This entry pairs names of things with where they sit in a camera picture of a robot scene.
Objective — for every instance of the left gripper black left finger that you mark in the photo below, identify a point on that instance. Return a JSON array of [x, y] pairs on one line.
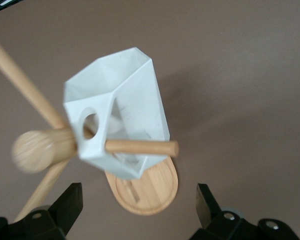
[[40, 225]]

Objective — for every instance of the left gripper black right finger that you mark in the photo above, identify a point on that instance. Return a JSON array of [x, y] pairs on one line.
[[220, 225]]

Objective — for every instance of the white faceted cup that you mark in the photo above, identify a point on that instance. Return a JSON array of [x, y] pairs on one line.
[[140, 105]]

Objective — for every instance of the wooden cup rack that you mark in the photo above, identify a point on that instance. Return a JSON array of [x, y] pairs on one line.
[[150, 195]]

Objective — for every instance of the brown table cover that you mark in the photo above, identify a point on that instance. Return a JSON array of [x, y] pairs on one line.
[[240, 75]]

